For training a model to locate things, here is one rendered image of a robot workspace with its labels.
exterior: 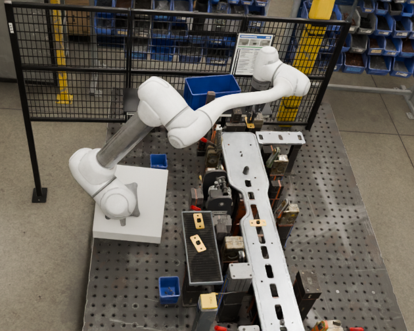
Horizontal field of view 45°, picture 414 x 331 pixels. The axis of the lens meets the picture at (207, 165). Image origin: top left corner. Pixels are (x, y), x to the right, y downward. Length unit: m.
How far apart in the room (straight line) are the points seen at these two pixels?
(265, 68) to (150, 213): 0.95
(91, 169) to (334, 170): 1.65
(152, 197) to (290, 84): 0.93
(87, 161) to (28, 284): 1.27
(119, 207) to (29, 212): 1.48
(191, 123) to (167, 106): 0.12
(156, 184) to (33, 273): 1.20
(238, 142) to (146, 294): 1.00
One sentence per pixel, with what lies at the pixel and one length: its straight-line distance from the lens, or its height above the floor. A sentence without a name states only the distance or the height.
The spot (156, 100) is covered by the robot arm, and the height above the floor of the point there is 1.66.
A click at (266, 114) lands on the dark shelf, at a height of 1.03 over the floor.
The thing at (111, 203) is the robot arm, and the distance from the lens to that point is 2.38.
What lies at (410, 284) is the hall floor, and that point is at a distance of 3.94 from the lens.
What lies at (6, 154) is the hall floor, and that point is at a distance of 4.19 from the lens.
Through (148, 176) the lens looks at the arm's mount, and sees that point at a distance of 2.64.
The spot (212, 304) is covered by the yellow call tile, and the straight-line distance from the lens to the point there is 2.04.
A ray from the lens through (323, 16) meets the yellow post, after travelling 3.07.
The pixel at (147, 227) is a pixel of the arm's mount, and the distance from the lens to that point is 2.66.
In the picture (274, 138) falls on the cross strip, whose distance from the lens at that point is 2.97.
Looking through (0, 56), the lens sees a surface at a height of 0.40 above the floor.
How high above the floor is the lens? 2.94
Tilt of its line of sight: 46 degrees down
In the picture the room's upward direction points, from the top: 11 degrees clockwise
